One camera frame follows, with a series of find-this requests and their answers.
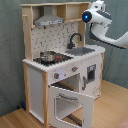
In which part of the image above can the black toy faucet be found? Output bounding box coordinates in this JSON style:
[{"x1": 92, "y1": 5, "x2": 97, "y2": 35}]
[{"x1": 67, "y1": 33, "x2": 82, "y2": 49}]

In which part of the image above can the small steel toy pot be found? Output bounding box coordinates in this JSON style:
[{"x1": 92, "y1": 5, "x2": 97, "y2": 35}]
[{"x1": 40, "y1": 51, "x2": 55, "y2": 62}]

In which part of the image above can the grey range hood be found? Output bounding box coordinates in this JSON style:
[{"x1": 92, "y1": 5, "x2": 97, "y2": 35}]
[{"x1": 35, "y1": 5, "x2": 64, "y2": 27}]

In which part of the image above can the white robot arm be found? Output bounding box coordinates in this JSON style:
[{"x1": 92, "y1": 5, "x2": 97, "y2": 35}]
[{"x1": 82, "y1": 0, "x2": 128, "y2": 49}]

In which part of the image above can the wooden toy kitchen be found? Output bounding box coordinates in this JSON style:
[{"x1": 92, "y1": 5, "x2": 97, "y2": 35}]
[{"x1": 22, "y1": 2, "x2": 105, "y2": 127}]

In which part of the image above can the black toy stovetop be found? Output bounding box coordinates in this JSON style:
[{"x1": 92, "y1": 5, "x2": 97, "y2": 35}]
[{"x1": 34, "y1": 53, "x2": 71, "y2": 66}]

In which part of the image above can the white oven door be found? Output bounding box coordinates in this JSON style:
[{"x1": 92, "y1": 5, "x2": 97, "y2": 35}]
[{"x1": 49, "y1": 86, "x2": 94, "y2": 128}]

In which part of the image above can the white dishwasher door with handle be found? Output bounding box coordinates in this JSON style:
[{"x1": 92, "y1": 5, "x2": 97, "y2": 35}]
[{"x1": 81, "y1": 56, "x2": 102, "y2": 98}]

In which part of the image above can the grey toy sink basin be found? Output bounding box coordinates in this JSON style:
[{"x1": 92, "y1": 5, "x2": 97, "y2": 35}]
[{"x1": 66, "y1": 47, "x2": 94, "y2": 56}]

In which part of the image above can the red stove knob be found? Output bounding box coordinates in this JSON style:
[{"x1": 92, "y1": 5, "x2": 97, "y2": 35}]
[
  {"x1": 54, "y1": 73, "x2": 60, "y2": 79},
  {"x1": 71, "y1": 65, "x2": 79, "y2": 73}
]

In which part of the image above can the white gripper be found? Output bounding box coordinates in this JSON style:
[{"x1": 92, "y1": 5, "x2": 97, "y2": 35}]
[{"x1": 91, "y1": 0, "x2": 106, "y2": 11}]

